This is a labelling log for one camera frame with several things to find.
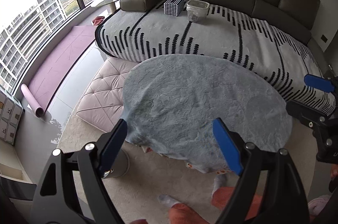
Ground grey cylinder bin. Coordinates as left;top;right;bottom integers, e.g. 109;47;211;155
103;149;130;179

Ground pink tufted ottoman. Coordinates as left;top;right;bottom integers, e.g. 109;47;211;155
76;57;137;132

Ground grey fluffy table cover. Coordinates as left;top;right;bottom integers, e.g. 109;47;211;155
121;55;292;173

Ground person legs orange pants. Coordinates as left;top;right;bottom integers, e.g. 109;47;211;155
129;173;265;224

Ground rolled purple yoga mat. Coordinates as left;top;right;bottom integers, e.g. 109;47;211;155
21;25;96;117

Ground white storage boxes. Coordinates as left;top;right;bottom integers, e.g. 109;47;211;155
0;87;24;145

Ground white black patterned rug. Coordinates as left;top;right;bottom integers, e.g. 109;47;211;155
95;5;337;115

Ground black white dotted box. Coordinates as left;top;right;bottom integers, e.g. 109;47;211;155
163;0;184;17

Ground round white side table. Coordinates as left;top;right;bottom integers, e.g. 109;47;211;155
90;0;120;13

